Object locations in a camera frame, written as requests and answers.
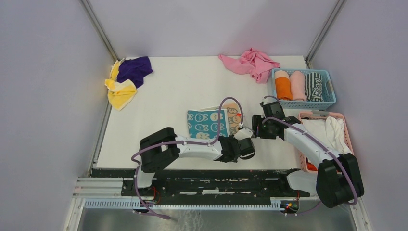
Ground teal patterned towel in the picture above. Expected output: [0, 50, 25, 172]
[187, 100, 242, 139]

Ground green white striped towel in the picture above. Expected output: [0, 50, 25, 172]
[305, 72, 323, 102]

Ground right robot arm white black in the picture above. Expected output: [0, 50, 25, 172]
[252, 101, 364, 208]

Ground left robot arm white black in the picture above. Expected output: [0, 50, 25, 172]
[131, 127, 255, 196]

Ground pink plastic basket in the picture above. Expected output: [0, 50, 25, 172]
[298, 110, 354, 154]

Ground orange rolled towel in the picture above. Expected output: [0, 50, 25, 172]
[274, 70, 293, 101]

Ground orange cloth in basket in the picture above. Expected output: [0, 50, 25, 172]
[306, 162, 317, 171]

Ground light pink rolled towel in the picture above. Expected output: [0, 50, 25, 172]
[290, 70, 306, 101]

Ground white cloth in basket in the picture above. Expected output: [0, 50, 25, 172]
[301, 116, 353, 154]

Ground pink crumpled towel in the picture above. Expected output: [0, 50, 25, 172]
[218, 48, 280, 84]

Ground blue plastic basket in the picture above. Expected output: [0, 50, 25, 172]
[268, 68, 336, 110]

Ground purple towel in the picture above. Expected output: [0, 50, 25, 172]
[116, 56, 153, 88]

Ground yellow towel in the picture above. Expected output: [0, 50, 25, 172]
[104, 59, 137, 111]

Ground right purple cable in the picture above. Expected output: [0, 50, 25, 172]
[262, 95, 359, 217]

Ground purple cable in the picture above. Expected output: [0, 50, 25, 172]
[131, 97, 244, 220]
[262, 95, 359, 217]

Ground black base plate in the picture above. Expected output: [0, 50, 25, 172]
[90, 168, 310, 206]

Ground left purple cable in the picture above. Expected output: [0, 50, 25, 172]
[131, 97, 244, 220]

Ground aluminium frame rails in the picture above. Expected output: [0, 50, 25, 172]
[62, 177, 373, 231]

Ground blue slotted cable duct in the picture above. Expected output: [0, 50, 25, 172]
[84, 199, 284, 211]

